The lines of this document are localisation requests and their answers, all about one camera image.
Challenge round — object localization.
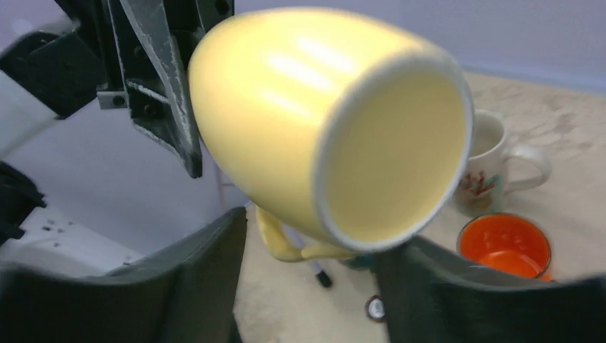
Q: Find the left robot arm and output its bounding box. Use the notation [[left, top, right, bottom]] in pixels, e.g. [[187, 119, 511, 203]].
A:
[[1, 1, 234, 277]]

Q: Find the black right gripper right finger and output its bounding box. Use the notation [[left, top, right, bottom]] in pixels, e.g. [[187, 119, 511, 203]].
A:
[[374, 237, 605, 342]]

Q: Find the orange mug black handle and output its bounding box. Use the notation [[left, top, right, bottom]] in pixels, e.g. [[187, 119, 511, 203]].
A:
[[457, 213, 554, 282]]

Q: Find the dark teal mug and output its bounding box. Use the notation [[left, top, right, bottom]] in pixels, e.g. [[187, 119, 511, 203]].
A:
[[339, 255, 374, 272]]

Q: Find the orange 100 poker chip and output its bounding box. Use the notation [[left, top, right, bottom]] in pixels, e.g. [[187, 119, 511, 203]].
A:
[[364, 294, 385, 323]]

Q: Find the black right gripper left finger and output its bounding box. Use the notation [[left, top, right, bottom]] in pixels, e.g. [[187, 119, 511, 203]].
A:
[[1, 207, 247, 342]]

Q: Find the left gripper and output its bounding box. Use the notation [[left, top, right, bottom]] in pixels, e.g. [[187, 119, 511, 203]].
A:
[[1, 1, 234, 179]]

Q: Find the cream mug with coral print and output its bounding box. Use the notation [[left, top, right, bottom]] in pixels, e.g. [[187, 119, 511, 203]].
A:
[[452, 109, 552, 218]]

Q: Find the yellow mug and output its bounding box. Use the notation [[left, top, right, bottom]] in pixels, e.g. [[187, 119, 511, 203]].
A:
[[188, 6, 474, 262]]

